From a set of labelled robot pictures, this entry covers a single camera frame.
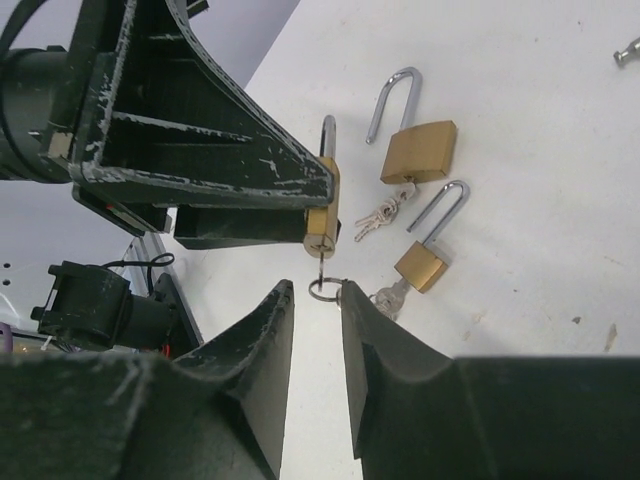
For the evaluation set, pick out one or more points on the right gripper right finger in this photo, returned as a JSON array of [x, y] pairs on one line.
[[416, 413]]

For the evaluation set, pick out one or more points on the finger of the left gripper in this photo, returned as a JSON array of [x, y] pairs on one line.
[[218, 228]]

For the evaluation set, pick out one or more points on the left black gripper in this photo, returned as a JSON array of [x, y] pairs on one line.
[[135, 111]]

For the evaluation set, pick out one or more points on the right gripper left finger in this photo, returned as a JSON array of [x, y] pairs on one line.
[[217, 412]]

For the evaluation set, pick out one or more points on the silver key pair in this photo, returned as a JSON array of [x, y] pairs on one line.
[[390, 300]]

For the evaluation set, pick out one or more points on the small brass padlock long shackle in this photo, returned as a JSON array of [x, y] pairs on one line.
[[421, 266]]

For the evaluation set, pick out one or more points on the large brass padlock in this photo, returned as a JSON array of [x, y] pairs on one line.
[[418, 154]]

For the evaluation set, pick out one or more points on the red cable lock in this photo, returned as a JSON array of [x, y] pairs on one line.
[[629, 53]]

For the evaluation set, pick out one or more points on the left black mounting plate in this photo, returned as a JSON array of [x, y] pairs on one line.
[[182, 333]]

